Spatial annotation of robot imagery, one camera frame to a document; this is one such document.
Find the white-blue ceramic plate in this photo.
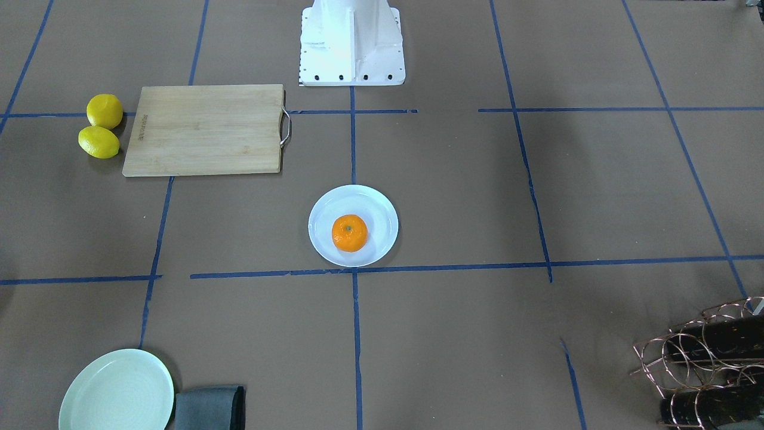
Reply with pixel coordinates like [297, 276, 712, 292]
[307, 185, 399, 268]

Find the orange mandarin fruit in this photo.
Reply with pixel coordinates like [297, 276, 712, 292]
[332, 213, 369, 253]

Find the pale green plate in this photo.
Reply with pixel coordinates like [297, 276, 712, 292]
[58, 349, 175, 429]

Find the bamboo cutting board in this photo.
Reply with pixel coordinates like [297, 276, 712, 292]
[122, 84, 291, 177]

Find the folded grey cloth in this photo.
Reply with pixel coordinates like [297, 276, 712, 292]
[174, 385, 246, 429]

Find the yellow lemon near board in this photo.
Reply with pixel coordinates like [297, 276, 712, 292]
[78, 125, 120, 159]

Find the yellow lemon at edge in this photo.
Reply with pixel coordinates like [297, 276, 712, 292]
[85, 93, 124, 130]

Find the dark wine bottle lower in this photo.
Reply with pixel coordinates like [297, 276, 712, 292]
[660, 384, 763, 429]

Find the dark wine bottle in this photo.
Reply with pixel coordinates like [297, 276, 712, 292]
[665, 315, 763, 364]
[660, 384, 763, 429]

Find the dark wine bottle upper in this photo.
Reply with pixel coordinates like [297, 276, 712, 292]
[665, 315, 763, 364]

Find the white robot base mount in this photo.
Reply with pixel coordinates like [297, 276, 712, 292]
[298, 1, 406, 87]

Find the copper wire wine rack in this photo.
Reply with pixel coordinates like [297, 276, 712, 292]
[633, 297, 763, 429]

